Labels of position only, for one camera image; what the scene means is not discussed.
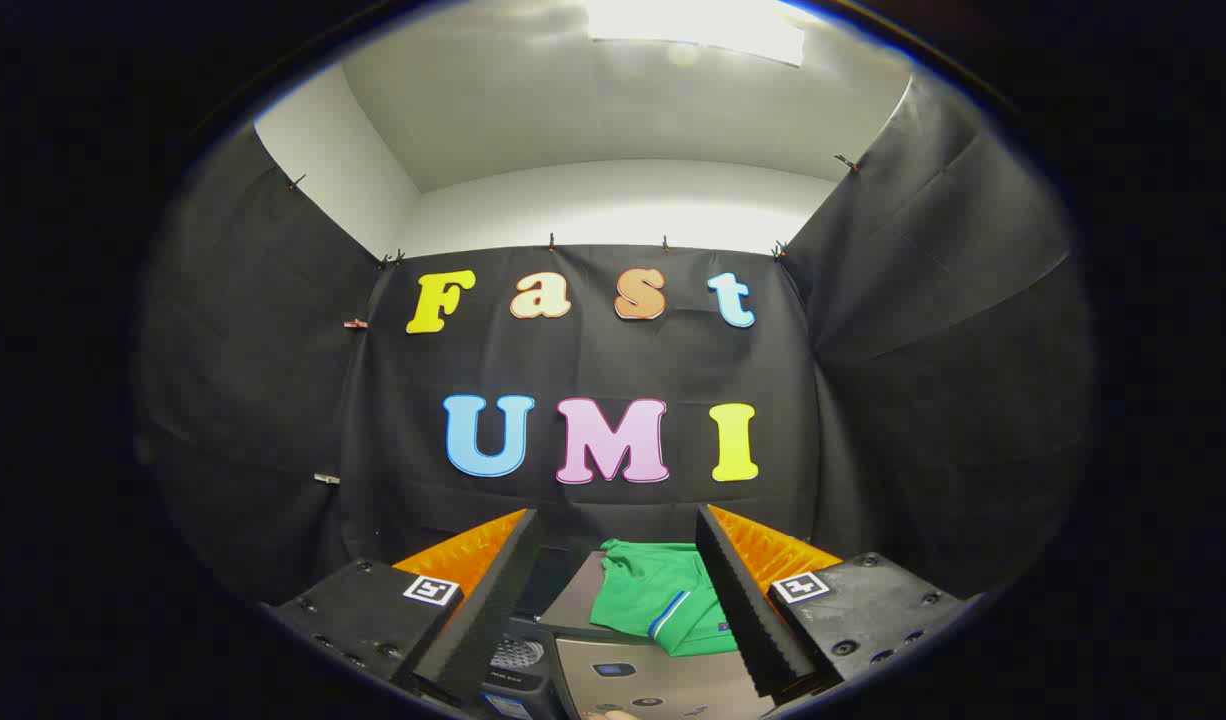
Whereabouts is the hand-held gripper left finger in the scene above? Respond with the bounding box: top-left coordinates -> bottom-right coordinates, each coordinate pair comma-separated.
268,508 -> 546,709

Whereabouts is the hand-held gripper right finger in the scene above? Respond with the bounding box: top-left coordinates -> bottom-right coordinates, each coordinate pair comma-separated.
695,504 -> 976,701

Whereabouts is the grey washing machine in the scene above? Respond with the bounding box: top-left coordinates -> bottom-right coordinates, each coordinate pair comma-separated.
478,615 -> 564,720

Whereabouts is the transparent washing machine lid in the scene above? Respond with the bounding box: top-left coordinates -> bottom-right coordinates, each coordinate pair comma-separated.
518,545 -> 581,621

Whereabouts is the green polo shirt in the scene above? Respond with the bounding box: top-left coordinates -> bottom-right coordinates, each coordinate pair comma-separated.
590,538 -> 742,659

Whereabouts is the grey box-shaped appliance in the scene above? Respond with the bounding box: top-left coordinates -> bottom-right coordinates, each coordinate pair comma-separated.
538,548 -> 779,720

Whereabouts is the black backdrop cloth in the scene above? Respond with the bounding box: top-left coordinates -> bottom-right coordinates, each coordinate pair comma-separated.
138,75 -> 1094,603

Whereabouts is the ceiling light panel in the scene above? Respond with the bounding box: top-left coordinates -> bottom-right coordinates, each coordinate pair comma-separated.
585,0 -> 809,68

